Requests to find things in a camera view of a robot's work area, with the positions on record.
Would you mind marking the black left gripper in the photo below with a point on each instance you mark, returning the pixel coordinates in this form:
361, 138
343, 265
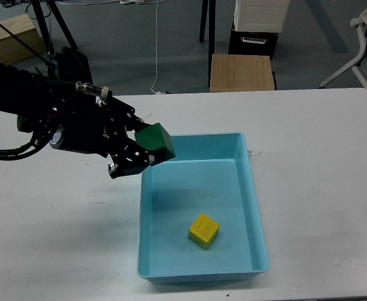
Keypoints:
92, 129

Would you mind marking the wooden box centre floor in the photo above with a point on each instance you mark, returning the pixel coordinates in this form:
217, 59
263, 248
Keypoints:
241, 73

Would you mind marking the black table legs centre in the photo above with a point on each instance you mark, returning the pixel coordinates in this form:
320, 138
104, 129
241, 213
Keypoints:
208, 17

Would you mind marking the wooden box floor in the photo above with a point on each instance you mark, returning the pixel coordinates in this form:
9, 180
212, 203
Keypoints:
241, 73
11, 50

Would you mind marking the wooden box left floor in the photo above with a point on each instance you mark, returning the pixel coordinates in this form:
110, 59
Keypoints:
11, 50

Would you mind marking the white appliance box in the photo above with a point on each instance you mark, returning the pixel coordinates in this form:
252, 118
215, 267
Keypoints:
264, 16

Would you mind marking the green wooden block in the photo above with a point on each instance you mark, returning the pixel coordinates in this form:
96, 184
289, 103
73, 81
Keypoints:
156, 140

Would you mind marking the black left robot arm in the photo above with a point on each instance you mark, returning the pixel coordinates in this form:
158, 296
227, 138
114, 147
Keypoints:
37, 101

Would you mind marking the black storage box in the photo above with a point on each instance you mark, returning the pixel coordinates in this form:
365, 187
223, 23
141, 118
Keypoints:
252, 43

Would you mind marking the yellow wooden block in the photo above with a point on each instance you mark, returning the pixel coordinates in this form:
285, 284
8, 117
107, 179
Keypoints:
203, 231

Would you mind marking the light blue plastic bin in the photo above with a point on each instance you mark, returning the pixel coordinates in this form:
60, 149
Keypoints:
210, 174

